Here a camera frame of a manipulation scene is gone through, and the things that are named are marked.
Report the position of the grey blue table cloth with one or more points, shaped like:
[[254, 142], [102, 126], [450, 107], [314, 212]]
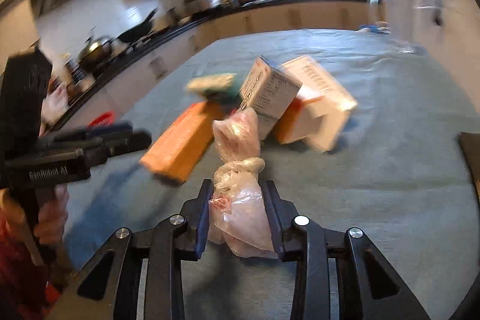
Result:
[[396, 172]]

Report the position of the long orange medicine box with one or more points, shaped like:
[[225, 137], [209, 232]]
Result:
[[183, 143]]

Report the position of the red plastic basket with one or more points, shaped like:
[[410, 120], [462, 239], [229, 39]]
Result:
[[105, 119]]

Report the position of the green cartoon tissue pack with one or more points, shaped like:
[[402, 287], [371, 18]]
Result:
[[222, 87]]

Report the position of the knotted clear plastic bag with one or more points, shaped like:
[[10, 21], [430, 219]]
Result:
[[237, 214]]

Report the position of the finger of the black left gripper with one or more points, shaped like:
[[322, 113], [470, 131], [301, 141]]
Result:
[[116, 146], [85, 137]]

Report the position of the steel rice cooker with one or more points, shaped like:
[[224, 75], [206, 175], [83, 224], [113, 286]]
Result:
[[198, 7]]

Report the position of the white grey printed box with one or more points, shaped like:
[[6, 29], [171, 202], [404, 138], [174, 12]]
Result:
[[268, 91]]

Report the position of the steel pot with lid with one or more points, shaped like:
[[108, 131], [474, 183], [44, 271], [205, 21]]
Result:
[[95, 52]]

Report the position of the person's left hand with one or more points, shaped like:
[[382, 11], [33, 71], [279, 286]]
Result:
[[52, 218]]

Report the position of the black wok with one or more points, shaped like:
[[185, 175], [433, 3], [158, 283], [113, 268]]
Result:
[[139, 31]]

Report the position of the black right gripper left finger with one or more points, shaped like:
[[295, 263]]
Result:
[[180, 237]]

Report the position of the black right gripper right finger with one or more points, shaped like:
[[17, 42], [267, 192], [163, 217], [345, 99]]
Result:
[[297, 238]]

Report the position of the orange white medicine carton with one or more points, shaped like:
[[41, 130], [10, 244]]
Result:
[[320, 109]]

